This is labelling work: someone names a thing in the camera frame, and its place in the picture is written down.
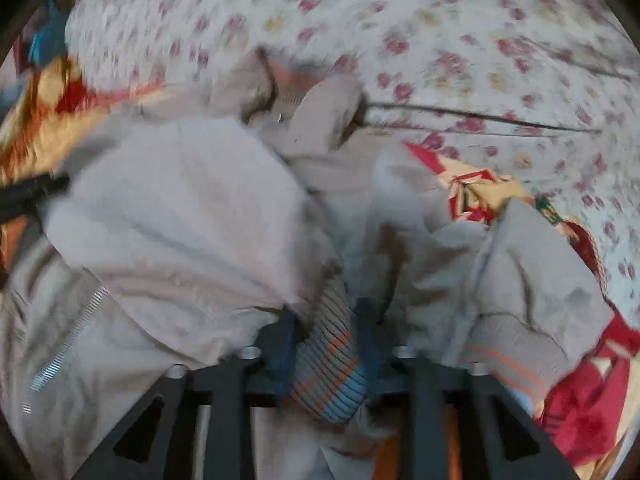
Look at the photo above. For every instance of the teal cloth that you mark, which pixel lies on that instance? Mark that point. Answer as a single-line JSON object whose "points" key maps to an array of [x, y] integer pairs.
{"points": [[47, 42]]}

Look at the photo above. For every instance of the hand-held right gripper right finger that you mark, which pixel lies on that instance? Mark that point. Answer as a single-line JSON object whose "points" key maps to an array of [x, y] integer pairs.
{"points": [[367, 355]]}

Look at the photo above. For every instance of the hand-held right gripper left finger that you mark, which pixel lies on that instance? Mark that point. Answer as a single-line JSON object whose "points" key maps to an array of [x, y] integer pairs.
{"points": [[284, 355]]}

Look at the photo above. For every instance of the orange red printed blanket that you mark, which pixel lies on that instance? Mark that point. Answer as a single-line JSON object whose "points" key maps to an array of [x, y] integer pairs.
{"points": [[585, 410]]}

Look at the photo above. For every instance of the grey zip jacket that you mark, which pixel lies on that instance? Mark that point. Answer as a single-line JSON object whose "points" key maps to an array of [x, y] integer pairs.
{"points": [[190, 200]]}

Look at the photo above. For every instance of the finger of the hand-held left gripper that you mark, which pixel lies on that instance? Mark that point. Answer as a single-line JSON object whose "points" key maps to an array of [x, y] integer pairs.
{"points": [[35, 192]]}

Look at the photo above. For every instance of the floral bed sheet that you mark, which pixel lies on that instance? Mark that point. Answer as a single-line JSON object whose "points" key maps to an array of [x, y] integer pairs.
{"points": [[400, 10]]}

